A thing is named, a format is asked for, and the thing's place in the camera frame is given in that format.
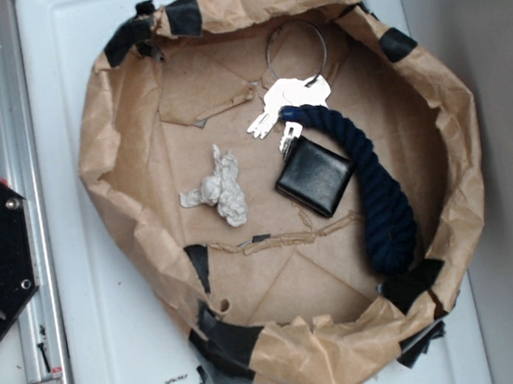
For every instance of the aluminium extrusion rail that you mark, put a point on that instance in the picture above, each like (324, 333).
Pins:
(41, 327)

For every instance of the crumpled white paper wad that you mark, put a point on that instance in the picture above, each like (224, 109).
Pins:
(221, 189)

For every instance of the silver key upper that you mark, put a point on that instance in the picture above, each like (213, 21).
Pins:
(273, 101)

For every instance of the black square leather case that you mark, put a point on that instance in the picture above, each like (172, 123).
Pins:
(314, 176)

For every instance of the brown paper bag bin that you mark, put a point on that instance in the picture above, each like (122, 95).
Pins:
(290, 297)

